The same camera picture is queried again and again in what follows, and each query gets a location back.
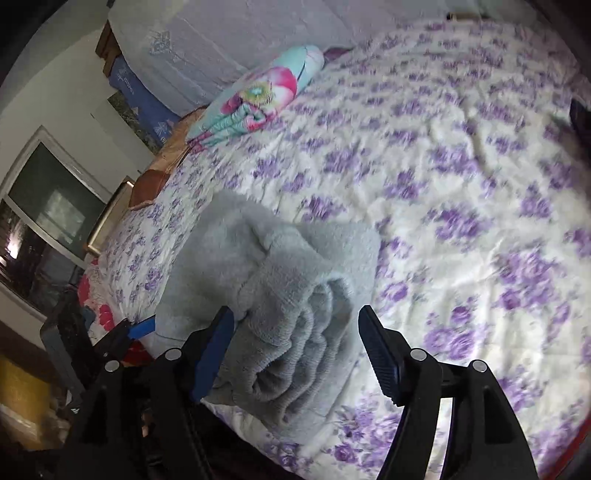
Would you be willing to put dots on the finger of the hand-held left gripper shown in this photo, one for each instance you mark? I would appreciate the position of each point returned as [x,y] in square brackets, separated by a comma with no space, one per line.
[141,330]

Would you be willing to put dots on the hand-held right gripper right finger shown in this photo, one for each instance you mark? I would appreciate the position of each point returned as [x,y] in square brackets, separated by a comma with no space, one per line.
[381,355]

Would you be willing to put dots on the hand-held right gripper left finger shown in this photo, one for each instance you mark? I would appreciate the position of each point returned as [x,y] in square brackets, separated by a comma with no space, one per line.
[214,355]

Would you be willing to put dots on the brown cushion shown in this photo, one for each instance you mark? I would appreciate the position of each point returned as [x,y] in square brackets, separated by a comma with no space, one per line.
[150,187]

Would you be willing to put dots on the window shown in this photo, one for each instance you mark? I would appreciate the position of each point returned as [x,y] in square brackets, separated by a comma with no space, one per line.
[46,203]

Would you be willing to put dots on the purple floral white blanket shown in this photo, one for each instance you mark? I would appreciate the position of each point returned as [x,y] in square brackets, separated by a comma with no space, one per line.
[461,184]

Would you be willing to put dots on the blue pillow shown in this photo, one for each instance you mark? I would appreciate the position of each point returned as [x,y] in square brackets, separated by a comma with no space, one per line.
[138,97]

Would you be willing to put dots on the colourful floral pillow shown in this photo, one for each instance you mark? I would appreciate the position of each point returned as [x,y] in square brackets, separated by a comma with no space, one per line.
[258,97]

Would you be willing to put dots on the dark navy garment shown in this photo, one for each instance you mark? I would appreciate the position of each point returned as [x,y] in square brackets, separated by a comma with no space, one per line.
[581,124]

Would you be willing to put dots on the grey blanket on headboard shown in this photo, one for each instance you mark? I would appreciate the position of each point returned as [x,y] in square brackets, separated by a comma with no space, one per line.
[231,37]

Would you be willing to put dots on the golden frame edge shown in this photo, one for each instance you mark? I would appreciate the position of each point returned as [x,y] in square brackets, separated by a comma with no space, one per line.
[108,217]

